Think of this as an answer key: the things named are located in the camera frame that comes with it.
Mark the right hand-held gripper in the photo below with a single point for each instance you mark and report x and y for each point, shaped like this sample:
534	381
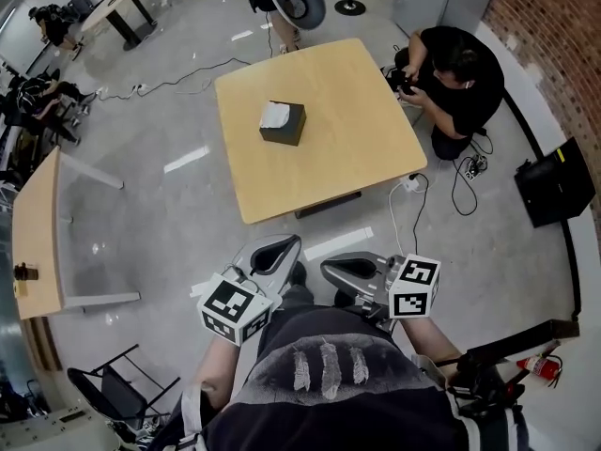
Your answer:
413	299

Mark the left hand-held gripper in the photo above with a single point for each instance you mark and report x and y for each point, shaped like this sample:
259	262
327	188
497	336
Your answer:
230	303

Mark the white tissue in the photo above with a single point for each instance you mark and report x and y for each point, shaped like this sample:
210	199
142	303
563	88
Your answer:
274	114

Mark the person's left forearm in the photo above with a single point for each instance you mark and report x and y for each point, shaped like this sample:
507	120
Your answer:
216	369

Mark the person's right forearm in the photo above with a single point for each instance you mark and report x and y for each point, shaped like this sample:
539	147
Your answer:
427	346

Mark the black tissue box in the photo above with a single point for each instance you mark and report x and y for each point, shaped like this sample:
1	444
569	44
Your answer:
293	132

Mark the person's left black shoe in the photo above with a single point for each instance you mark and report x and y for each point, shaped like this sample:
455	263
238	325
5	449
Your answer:
297	275

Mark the person's black shoe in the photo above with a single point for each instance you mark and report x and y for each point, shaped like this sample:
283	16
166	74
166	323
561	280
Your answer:
297	275
345	301

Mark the person's right black shoe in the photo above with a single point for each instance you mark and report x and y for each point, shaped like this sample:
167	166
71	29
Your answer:
345	301

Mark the white power strip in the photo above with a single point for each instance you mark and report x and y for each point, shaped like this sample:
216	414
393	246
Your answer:
411	185

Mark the light wooden square table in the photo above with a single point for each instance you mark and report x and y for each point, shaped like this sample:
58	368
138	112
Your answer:
328	158

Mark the person's dark printed shirt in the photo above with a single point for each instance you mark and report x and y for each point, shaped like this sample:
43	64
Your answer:
328	416

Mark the small white black floor device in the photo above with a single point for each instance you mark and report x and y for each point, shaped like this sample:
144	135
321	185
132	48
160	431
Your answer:
475	167

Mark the black folding chair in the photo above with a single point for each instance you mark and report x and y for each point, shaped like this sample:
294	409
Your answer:
117	393

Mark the black handheld device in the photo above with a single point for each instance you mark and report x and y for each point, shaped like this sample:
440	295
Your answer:
401	80

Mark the red fire extinguisher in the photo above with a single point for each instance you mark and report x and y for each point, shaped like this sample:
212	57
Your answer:
540	367

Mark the black equipment case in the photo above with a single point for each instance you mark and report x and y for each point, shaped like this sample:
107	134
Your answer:
554	186

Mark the white extension socket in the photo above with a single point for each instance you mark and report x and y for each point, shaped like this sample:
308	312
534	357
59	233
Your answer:
141	89

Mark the wooden side table white legs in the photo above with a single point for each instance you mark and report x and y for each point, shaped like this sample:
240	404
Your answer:
37	233

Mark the small brown wooden object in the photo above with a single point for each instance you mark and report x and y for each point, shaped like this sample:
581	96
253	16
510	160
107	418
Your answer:
26	272

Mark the small tan block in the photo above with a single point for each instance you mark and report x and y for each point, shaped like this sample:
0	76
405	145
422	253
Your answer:
18	290

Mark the white equipment cabinet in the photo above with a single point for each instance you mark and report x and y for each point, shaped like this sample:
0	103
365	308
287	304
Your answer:
56	432

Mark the oval wooden table black legs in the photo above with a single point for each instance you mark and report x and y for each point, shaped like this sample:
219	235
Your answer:
115	0

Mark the black table pedestal base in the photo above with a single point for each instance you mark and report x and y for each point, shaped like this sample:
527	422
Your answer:
328	205

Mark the black curved floor rail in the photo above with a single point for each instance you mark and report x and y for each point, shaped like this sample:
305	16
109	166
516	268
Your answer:
570	252

